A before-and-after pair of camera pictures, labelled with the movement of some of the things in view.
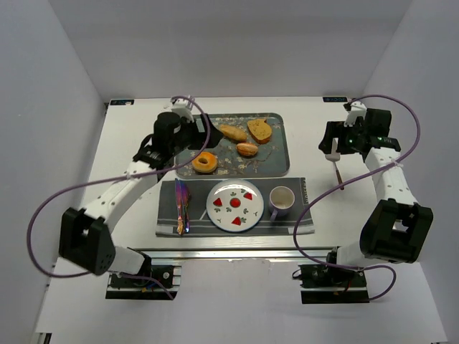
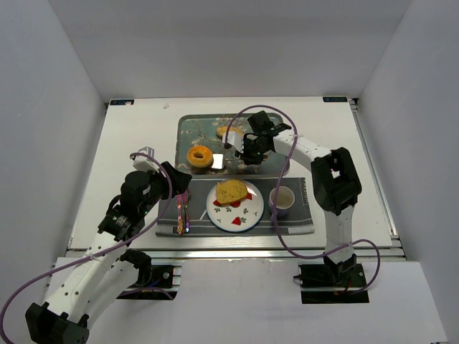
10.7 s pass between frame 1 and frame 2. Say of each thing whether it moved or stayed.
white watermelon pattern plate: stayed
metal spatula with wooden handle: moved
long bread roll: stayed
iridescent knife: stayed
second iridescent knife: stayed
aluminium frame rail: stayed
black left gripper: moved
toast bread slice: moved
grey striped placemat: stayed
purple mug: stayed
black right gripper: moved
